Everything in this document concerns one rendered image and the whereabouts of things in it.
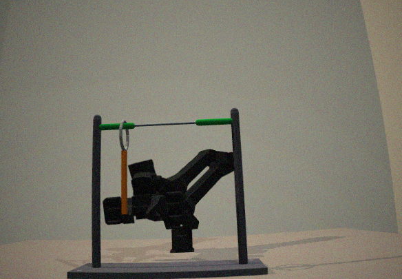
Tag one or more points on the orange handle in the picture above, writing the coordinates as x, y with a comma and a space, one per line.
124, 167

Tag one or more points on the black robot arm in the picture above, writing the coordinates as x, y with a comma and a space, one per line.
144, 181

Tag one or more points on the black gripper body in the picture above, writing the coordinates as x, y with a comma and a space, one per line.
111, 206

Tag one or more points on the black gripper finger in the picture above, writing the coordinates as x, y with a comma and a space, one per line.
129, 217
159, 214

